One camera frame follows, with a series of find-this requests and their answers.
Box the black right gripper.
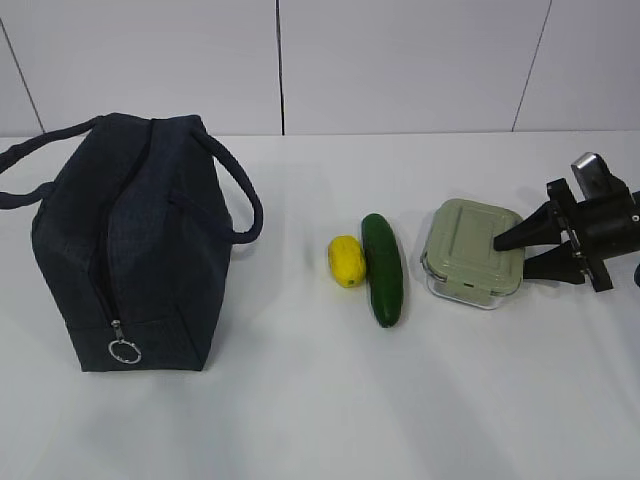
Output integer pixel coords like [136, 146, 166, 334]
[493, 179, 639, 292]

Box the glass container green lid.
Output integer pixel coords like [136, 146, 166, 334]
[420, 198, 524, 310]

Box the green cucumber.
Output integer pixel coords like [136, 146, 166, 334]
[361, 213, 404, 328]

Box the navy insulated lunch bag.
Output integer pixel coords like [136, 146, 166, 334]
[1, 113, 264, 372]

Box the yellow lemon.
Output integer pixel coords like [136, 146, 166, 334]
[328, 235, 366, 288]

